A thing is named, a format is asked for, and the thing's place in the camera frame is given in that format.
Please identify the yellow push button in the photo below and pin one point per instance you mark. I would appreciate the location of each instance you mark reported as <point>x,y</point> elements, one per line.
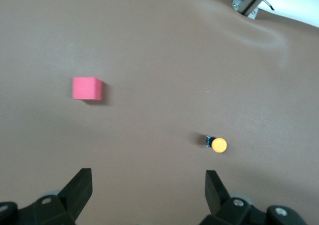
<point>219,145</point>

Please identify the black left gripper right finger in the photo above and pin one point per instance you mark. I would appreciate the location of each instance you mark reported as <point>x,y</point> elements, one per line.
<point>219,200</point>

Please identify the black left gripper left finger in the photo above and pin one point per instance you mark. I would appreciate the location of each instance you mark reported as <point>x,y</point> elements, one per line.
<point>74,197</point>

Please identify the pink foam cube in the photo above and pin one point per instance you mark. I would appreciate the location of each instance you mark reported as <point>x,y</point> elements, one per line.
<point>86,88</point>

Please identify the brown table mat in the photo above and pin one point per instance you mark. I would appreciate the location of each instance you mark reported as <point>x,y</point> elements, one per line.
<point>149,48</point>

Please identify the metal clamp bracket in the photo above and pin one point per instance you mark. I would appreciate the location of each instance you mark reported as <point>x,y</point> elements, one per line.
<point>236,4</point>

